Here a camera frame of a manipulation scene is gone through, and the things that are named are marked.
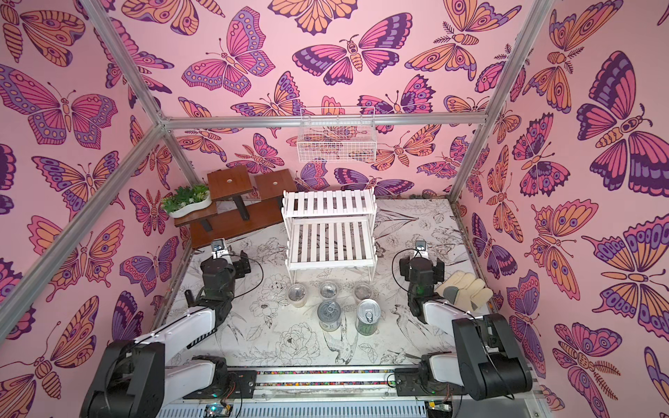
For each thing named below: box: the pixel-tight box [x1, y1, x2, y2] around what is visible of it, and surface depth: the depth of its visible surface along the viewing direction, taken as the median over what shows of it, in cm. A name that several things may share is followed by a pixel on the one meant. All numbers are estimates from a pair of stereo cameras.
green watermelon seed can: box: [355, 298, 382, 337], surface depth 78 cm
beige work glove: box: [435, 270, 494, 311], surface depth 92 cm
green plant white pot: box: [162, 183, 213, 219], surface depth 94 cm
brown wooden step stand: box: [174, 165, 297, 250], surface depth 109 cm
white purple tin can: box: [317, 299, 343, 332], surface depth 81 cm
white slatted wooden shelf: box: [281, 187, 378, 284], surface depth 88 cm
